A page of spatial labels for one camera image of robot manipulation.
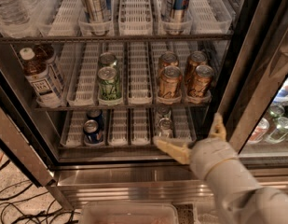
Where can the red white can right compartment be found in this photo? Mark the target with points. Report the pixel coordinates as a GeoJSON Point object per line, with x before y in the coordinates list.
{"type": "Point", "coordinates": [259, 131]}

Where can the silver can front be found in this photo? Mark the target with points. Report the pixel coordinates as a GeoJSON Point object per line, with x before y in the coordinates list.
{"type": "Point", "coordinates": [165, 128]}

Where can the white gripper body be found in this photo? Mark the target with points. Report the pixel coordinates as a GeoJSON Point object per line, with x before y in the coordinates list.
{"type": "Point", "coordinates": [212, 157]}

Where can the tea bottle front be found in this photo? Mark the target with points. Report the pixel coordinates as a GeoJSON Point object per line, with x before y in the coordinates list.
{"type": "Point", "coordinates": [41, 78]}

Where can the open fridge door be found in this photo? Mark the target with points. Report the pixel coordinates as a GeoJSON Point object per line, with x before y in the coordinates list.
{"type": "Point", "coordinates": [24, 137]}

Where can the tea bottle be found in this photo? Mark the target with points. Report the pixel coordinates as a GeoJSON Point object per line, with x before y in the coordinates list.
{"type": "Point", "coordinates": [41, 78]}
{"type": "Point", "coordinates": [47, 54]}

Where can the green can front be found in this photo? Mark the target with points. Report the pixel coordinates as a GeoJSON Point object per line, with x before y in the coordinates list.
{"type": "Point", "coordinates": [109, 83]}

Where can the clear plastic bin left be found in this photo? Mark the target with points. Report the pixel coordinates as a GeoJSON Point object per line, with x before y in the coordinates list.
{"type": "Point", "coordinates": [128, 213]}

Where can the silver can back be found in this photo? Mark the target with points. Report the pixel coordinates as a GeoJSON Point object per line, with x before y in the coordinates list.
{"type": "Point", "coordinates": [162, 112]}

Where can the orange can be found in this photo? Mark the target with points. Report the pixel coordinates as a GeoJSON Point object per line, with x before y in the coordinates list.
{"type": "Point", "coordinates": [193, 60]}
{"type": "Point", "coordinates": [166, 59]}
{"type": "Point", "coordinates": [200, 82]}
{"type": "Point", "coordinates": [169, 82]}

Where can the clear water bottle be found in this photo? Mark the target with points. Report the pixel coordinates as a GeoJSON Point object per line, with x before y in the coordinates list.
{"type": "Point", "coordinates": [13, 12]}

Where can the blue can front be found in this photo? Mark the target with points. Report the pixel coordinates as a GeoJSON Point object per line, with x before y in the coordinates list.
{"type": "Point", "coordinates": [92, 131]}

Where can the tall silver can left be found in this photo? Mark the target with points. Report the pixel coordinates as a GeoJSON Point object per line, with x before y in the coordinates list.
{"type": "Point", "coordinates": [97, 11]}

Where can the tea bottle back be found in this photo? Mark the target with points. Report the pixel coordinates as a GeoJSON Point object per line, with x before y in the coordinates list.
{"type": "Point", "coordinates": [47, 54]}

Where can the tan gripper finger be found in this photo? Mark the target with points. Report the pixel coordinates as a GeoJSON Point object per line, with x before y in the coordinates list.
{"type": "Point", "coordinates": [179, 150]}
{"type": "Point", "coordinates": [218, 129]}

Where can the tall blue silver can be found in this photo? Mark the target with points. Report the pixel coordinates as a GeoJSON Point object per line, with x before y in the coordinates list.
{"type": "Point", "coordinates": [174, 10]}

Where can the blue can back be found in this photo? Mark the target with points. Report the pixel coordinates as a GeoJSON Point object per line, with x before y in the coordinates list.
{"type": "Point", "coordinates": [96, 115]}

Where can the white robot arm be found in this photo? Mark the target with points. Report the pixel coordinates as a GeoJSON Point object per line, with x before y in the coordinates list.
{"type": "Point", "coordinates": [239, 197]}

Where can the silver can right compartment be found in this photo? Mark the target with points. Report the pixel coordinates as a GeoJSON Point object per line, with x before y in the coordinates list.
{"type": "Point", "coordinates": [280, 131]}

